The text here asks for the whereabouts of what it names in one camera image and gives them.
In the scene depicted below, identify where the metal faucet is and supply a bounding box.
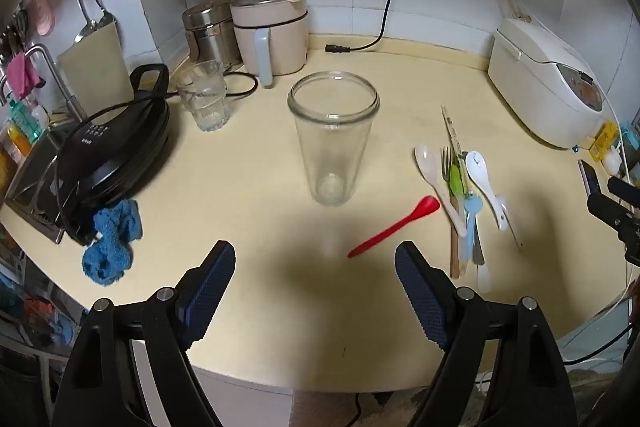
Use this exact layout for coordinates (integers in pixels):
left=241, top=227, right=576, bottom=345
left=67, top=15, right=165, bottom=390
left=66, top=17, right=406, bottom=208
left=0, top=44, right=87, bottom=120

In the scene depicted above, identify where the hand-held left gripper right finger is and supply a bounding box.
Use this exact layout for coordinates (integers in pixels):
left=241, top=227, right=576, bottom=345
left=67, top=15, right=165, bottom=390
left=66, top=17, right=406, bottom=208
left=394, top=241, right=581, bottom=427

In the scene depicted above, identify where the white cable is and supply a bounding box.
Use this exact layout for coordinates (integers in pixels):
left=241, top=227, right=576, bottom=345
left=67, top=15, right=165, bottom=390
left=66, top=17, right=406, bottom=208
left=559, top=277, right=640, bottom=358

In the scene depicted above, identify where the black pot cord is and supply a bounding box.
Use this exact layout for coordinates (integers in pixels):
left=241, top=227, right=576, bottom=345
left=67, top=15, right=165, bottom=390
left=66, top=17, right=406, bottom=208
left=222, top=69, right=260, bottom=98

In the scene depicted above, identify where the white ceramic spoon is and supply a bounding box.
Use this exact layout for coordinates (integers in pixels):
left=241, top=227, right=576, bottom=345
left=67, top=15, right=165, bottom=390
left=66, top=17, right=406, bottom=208
left=465, top=150, right=512, bottom=231

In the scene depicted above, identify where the fork with wooden handle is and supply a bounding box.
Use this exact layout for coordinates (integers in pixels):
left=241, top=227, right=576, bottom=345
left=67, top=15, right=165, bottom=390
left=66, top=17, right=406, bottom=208
left=440, top=145, right=468, bottom=279

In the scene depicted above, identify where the beige electric pot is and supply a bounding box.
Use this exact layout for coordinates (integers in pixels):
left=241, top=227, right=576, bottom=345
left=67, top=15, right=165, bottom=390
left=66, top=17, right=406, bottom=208
left=230, top=0, right=310, bottom=88

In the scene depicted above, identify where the pink cloth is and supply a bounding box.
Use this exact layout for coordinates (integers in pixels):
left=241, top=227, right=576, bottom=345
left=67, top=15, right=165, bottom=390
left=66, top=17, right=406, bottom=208
left=5, top=53, right=44, bottom=98

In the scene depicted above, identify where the small white round object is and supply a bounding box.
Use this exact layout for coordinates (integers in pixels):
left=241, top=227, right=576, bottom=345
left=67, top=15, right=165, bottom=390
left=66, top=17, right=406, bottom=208
left=602, top=146, right=624, bottom=174

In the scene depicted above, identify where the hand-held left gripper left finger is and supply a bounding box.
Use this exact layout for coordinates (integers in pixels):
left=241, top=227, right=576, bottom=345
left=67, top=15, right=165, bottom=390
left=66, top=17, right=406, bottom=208
left=50, top=239, right=237, bottom=427

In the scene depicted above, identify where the stainless steel canister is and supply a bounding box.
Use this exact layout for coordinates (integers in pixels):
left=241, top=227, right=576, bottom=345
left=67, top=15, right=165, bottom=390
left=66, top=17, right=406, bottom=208
left=181, top=0, right=242, bottom=68

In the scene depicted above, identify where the orange dish soap bottle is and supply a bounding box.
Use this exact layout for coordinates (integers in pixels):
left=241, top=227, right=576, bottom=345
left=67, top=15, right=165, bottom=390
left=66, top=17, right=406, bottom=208
left=7, top=99, right=40, bottom=158

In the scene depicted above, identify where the steel sink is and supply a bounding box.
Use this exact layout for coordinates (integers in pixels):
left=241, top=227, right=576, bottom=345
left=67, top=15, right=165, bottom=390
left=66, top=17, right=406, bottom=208
left=4, top=122, right=77, bottom=244

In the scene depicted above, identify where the cream cutting board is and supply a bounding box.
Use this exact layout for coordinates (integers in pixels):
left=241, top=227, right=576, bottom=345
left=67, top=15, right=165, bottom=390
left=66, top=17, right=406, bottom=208
left=56, top=21, right=132, bottom=108

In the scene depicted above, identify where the blue cloth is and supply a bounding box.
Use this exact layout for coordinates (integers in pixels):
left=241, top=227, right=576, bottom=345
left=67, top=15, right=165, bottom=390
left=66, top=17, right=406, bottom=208
left=81, top=199, right=144, bottom=286

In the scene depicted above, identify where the long translucent white spoon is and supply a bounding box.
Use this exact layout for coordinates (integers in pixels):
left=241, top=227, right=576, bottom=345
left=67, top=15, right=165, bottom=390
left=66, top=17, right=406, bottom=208
left=414, top=145, right=468, bottom=238

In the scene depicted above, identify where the green plastic utensil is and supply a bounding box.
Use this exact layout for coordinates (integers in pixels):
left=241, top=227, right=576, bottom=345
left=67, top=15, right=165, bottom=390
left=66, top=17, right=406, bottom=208
left=448, top=161, right=472, bottom=198

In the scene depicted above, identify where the clear glass tumbler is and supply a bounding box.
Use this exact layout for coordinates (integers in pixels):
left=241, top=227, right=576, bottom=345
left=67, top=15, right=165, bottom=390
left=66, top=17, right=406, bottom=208
left=176, top=60, right=230, bottom=132

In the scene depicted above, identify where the clear glass bowl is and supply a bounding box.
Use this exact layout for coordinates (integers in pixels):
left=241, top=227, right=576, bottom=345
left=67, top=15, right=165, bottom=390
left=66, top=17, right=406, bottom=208
left=287, top=71, right=380, bottom=206

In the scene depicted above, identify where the red plastic spoon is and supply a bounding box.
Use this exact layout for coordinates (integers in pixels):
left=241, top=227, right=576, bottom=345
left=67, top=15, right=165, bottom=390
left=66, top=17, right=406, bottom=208
left=347, top=195, right=441, bottom=259

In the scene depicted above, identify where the pink hanging mitt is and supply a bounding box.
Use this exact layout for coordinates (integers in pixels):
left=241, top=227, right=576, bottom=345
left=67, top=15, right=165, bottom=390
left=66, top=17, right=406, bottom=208
left=31, top=0, right=55, bottom=36

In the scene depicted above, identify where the white rice cooker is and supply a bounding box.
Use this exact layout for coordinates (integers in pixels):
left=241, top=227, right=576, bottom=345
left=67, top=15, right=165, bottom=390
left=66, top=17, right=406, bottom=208
left=487, top=16, right=622, bottom=151

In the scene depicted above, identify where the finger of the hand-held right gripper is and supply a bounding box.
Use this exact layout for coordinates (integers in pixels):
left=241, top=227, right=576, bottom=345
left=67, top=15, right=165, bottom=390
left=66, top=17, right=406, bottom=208
left=607, top=177, right=640, bottom=204
left=587, top=194, right=640, bottom=267

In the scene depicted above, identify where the yellow box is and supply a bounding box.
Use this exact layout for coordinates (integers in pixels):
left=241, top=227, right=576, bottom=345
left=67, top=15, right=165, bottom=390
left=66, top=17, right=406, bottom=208
left=589, top=122, right=622, bottom=162

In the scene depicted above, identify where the phone in purple case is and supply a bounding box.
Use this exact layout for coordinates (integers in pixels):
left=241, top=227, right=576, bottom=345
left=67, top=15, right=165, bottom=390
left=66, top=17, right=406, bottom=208
left=578, top=159, right=602, bottom=196

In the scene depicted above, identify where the black electric griddle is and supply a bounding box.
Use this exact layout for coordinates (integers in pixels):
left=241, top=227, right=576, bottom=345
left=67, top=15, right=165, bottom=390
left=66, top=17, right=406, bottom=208
left=52, top=63, right=172, bottom=246

